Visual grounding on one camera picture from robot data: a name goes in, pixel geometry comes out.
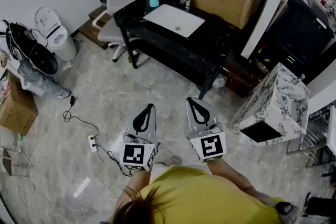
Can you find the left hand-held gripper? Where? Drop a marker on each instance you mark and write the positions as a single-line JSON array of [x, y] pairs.
[[134, 154]]

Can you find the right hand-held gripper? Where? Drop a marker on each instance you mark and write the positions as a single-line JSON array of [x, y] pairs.
[[211, 147]]

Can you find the person's left forearm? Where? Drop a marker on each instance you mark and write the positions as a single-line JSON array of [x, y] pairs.
[[136, 183]]

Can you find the person's right forearm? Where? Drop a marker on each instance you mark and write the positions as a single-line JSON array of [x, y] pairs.
[[231, 178]]

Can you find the clear plastic bag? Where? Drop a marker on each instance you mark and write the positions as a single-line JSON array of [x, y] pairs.
[[219, 81]]

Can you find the person's shoe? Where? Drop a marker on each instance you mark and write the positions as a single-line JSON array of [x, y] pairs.
[[307, 203], [174, 160]]

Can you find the white power strip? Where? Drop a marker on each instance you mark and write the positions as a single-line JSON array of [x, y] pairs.
[[92, 143]]

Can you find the thin wrist band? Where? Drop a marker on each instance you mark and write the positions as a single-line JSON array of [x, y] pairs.
[[131, 191]]

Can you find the person's yellow shirt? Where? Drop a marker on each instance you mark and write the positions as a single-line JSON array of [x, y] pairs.
[[199, 196]]

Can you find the white marble pattern cabinet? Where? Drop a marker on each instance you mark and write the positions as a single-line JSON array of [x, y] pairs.
[[275, 102]]

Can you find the black marble vanity table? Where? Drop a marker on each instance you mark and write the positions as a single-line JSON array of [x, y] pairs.
[[168, 44]]

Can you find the white office chair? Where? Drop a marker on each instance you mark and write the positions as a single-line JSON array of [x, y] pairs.
[[113, 30]]

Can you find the wooden platform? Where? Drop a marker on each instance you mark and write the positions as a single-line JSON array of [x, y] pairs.
[[90, 30]]

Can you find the white sink basin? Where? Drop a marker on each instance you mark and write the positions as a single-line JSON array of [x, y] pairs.
[[170, 17]]

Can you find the white toilet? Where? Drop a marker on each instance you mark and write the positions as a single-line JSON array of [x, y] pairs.
[[61, 42]]

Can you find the small closed cardboard box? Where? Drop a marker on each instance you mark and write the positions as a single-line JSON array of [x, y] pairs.
[[18, 110]]

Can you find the black cabinet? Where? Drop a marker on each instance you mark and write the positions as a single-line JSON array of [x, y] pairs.
[[302, 29]]

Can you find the metal frame stool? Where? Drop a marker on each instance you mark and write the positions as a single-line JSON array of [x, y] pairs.
[[8, 162]]

